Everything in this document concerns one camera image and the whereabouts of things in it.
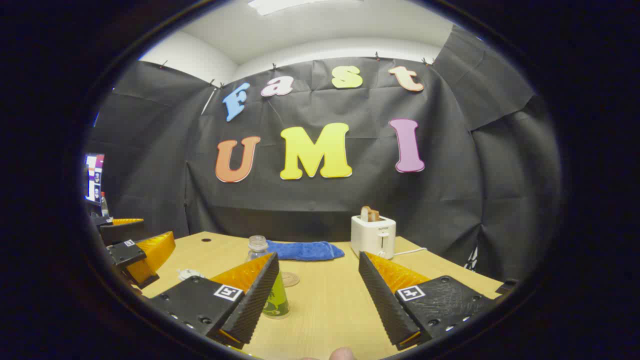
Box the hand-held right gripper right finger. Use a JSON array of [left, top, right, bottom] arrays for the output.
[[358, 251, 506, 351]]

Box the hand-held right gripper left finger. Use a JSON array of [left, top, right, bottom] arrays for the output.
[[149, 252, 281, 350]]

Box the green label water bottle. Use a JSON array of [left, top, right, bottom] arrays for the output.
[[247, 235, 291, 319]]

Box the computer monitor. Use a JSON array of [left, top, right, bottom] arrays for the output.
[[84, 152, 106, 203]]

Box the white toaster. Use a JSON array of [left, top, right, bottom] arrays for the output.
[[350, 215, 397, 260]]

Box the blue towel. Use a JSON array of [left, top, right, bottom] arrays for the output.
[[265, 240, 345, 262]]

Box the black backdrop cloth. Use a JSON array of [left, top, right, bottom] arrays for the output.
[[87, 25, 563, 283]]

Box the ceiling light panel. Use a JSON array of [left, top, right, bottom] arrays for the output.
[[248, 0, 363, 16]]

